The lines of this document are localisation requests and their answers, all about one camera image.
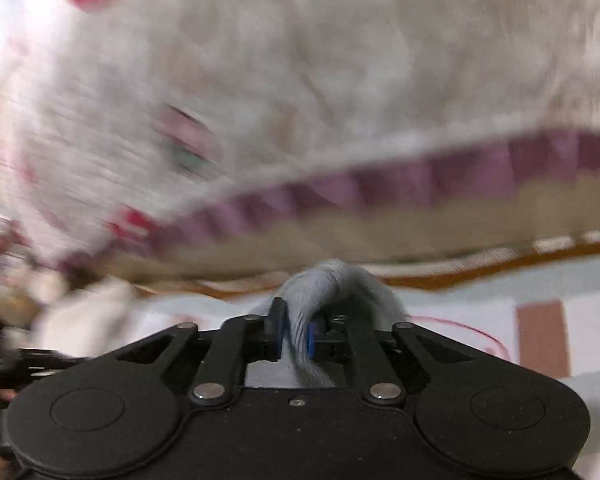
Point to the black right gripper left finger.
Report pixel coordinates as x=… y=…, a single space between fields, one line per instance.
x=275 y=328

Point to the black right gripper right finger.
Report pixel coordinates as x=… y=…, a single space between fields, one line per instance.
x=321 y=337

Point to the white red quilted bedspread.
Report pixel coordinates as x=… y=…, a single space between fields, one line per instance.
x=213 y=137

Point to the white folded garment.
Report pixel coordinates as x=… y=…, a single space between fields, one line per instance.
x=86 y=322

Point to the grey knitted sweater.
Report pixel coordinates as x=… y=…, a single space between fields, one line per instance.
x=330 y=288

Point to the checkered bed sheet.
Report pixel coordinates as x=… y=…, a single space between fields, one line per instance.
x=544 y=316

